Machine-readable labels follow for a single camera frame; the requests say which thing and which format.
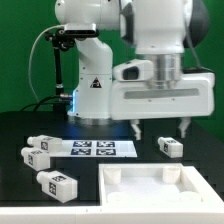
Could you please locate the black camera stand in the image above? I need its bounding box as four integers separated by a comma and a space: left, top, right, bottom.
44, 23, 100, 113

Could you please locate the grey camera cable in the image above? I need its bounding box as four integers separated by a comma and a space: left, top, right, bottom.
27, 24, 66, 103

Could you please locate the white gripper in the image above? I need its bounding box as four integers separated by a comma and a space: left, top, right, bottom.
110, 73, 215, 140

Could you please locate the white marker sheet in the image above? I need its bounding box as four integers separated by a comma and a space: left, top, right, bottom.
50, 140, 137, 158

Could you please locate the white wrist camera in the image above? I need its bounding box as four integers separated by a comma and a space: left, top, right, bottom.
113, 59, 154, 82

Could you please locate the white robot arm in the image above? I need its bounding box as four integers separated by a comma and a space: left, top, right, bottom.
55, 0, 215, 130

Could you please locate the white square tabletop tray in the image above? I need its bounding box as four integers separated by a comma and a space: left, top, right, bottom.
98, 163, 224, 207

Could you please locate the white L-shaped fence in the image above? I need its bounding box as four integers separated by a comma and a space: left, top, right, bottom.
0, 204, 224, 224

